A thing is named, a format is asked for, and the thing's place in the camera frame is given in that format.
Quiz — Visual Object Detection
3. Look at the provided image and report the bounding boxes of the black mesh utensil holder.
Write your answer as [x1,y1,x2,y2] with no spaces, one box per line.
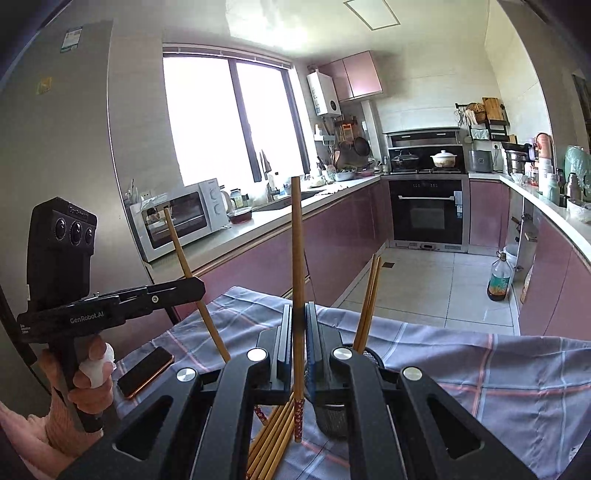
[314,344,385,439]

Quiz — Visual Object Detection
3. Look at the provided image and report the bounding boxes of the kitchen window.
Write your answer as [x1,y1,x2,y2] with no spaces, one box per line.
[162,44,311,186]

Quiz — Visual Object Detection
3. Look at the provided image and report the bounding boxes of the silver refrigerator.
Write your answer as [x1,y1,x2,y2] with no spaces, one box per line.
[0,20,160,400]

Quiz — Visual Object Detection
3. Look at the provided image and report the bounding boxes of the black built-in oven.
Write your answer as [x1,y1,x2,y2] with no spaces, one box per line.
[387,177,465,253]

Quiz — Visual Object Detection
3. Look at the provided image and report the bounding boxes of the plastic oil bottle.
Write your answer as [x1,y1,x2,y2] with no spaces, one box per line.
[486,251,511,304]

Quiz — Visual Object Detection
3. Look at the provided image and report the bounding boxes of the black cooking pot with lid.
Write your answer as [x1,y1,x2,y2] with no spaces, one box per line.
[390,150,421,173]

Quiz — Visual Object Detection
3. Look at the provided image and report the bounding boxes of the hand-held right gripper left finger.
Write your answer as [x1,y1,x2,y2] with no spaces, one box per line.
[55,303,295,480]

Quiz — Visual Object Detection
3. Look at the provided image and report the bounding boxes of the green plastic bag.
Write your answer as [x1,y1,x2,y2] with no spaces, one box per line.
[565,145,591,186]

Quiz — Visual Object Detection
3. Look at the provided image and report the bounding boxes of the steel range hood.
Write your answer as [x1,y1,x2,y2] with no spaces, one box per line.
[384,129,465,149]

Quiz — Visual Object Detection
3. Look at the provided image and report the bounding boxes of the person's left forearm pink sleeve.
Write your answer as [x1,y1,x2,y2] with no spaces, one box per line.
[0,399,70,480]

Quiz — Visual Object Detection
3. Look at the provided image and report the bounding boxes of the black smartphone with orange edge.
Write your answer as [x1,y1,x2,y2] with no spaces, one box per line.
[116,346,175,400]

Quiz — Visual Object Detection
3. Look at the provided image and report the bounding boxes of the person's left hand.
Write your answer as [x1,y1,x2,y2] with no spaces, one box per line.
[37,335,116,457]

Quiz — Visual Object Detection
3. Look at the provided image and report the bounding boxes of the stainless steel pot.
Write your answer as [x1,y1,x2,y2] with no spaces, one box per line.
[505,150,532,175]

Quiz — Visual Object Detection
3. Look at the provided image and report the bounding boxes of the bunch of wooden chopsticks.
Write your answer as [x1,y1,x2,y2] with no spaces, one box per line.
[246,397,297,480]

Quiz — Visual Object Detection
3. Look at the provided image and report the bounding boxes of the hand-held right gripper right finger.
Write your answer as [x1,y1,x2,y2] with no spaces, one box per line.
[305,302,539,480]

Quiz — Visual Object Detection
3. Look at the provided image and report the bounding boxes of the white microwave oven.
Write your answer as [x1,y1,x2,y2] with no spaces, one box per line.
[129,178,232,264]

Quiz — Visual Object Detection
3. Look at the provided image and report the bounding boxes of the white water heater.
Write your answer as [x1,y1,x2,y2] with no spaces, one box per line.
[307,71,343,117]

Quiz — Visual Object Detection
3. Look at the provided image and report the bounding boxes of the ceiling light panel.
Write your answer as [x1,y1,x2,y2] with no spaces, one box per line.
[344,0,400,31]

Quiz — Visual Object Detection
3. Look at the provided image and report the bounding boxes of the grey checked tablecloth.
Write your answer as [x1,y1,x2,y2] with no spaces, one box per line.
[110,285,591,480]

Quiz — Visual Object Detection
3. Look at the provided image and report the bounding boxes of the pink kitchen base cabinets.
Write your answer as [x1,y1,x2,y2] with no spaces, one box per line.
[151,178,394,324]
[468,179,591,339]

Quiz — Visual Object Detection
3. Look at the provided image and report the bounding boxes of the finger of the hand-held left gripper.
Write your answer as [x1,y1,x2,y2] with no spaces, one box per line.
[120,276,206,320]

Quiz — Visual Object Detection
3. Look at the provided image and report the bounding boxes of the single wooden chopstick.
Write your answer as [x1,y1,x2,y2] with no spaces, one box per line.
[353,254,378,352]
[163,208,231,363]
[290,176,307,445]
[357,257,383,354]

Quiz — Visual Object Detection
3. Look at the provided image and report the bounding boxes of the pink wall cabinet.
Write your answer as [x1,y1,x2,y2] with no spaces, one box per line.
[318,51,384,103]

